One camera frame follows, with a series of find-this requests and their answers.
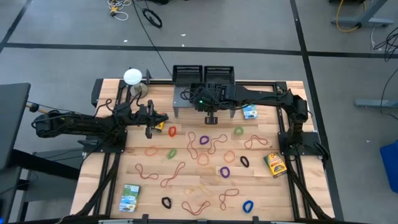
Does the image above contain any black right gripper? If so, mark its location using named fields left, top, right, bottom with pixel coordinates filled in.
left=193, top=82, right=237, bottom=124

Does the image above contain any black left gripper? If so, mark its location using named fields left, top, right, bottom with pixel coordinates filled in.
left=134, top=100, right=169, bottom=139

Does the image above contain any red rubber band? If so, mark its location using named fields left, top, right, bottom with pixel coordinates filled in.
left=207, top=134, right=228, bottom=156
left=186, top=131, right=199, bottom=161
left=181, top=200, right=211, bottom=217
left=244, top=134, right=269, bottom=150
left=218, top=188, right=240, bottom=212
left=134, top=163, right=160, bottom=180
left=159, top=161, right=187, bottom=189

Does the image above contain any black side desk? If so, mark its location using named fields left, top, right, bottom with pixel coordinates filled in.
left=0, top=82, right=81, bottom=224

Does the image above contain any grey desk foot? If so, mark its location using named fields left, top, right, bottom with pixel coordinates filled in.
left=355, top=98, right=398, bottom=109

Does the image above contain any grey desk leg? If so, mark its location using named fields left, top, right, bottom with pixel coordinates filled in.
left=330, top=0, right=395, bottom=29

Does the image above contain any grey metal riser shelf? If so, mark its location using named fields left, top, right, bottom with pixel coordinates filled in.
left=172, top=81, right=238, bottom=119

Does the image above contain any white dome table lamp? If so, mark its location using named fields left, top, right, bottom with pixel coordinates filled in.
left=123, top=68, right=149, bottom=100

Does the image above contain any yellow rod with black knob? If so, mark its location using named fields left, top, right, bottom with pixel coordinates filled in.
left=26, top=101, right=47, bottom=114

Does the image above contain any blue plastic bin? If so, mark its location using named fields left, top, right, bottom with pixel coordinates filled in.
left=379, top=139, right=398, bottom=194

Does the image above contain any long black floor cable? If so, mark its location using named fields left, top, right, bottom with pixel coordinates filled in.
left=132, top=0, right=173, bottom=77

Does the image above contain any coiled black floor cable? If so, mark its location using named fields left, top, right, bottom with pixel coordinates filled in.
left=142, top=7, right=164, bottom=29

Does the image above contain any white yellow cable bundle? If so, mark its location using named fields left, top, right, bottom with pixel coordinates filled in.
left=107, top=0, right=133, bottom=22

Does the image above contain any yellow floor cable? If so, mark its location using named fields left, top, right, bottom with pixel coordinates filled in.
left=335, top=0, right=366, bottom=34

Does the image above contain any thin black floor cable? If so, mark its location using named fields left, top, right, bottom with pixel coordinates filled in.
left=379, top=67, right=398, bottom=121

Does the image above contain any black cable bundle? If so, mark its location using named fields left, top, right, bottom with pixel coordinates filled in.
left=373, top=26, right=398, bottom=63

